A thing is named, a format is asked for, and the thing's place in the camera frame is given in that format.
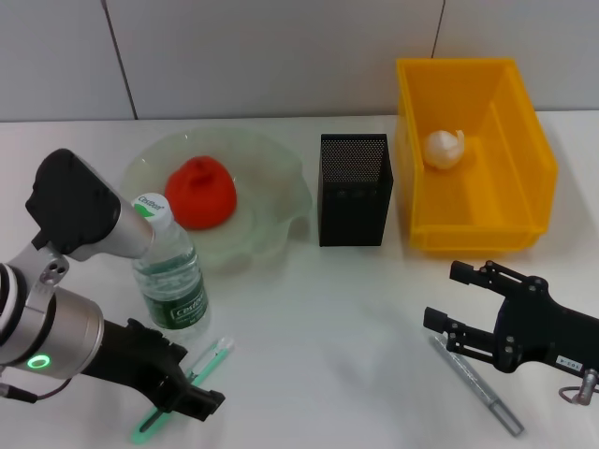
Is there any left arm cable with plug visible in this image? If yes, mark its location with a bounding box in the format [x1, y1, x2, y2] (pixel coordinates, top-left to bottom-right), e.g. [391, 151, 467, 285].
[0, 377, 72, 404]

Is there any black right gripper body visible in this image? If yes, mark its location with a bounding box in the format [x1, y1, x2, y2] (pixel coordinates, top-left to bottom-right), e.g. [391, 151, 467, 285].
[493, 278, 599, 375]

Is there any black mesh pen holder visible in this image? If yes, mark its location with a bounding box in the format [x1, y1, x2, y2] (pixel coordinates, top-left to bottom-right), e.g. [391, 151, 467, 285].
[318, 134, 395, 248]

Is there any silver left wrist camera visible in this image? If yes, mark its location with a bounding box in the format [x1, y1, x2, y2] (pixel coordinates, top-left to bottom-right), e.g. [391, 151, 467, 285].
[25, 148, 155, 261]

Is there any clear green-label water bottle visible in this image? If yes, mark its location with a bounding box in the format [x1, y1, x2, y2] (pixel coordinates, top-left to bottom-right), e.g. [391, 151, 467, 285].
[132, 191, 211, 332]

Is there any green utility knife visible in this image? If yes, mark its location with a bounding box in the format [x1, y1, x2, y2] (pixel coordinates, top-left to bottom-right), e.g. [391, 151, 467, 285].
[128, 335, 235, 445]

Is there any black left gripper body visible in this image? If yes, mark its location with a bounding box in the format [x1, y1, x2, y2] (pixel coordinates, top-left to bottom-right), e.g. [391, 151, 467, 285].
[82, 317, 189, 404]

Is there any yellow plastic bin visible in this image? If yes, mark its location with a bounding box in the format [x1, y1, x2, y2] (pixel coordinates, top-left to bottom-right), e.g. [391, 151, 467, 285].
[395, 57, 560, 256]

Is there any silver grey pen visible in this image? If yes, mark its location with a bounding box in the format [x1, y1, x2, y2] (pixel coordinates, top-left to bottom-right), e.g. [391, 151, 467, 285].
[430, 334, 524, 437]

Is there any right arm cable with plug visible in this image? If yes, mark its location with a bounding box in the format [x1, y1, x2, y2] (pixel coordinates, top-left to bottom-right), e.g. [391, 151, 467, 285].
[559, 368, 599, 406]

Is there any red tomato-shaped object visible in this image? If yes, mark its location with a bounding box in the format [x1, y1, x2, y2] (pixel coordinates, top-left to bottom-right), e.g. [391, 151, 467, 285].
[164, 157, 238, 231]

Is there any arm cable with plug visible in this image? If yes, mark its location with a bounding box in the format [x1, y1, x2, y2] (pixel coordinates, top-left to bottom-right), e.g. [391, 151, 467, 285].
[559, 368, 599, 406]
[0, 377, 72, 404]

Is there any white paper ball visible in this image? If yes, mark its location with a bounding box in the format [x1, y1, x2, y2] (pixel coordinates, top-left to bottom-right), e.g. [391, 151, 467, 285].
[424, 129, 468, 170]

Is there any translucent wavy fruit plate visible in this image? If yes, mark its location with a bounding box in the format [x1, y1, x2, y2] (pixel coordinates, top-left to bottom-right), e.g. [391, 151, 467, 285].
[119, 128, 313, 275]

